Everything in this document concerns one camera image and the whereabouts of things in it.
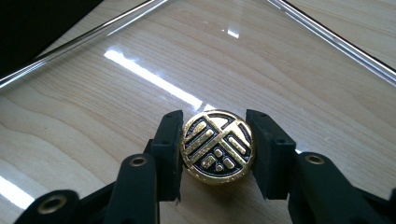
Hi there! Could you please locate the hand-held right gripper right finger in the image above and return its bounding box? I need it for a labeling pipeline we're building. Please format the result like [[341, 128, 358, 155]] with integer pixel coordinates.
[[245, 108, 390, 224]]

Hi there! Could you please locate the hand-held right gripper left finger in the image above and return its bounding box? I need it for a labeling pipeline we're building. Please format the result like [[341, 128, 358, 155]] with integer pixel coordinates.
[[104, 109, 185, 224]]

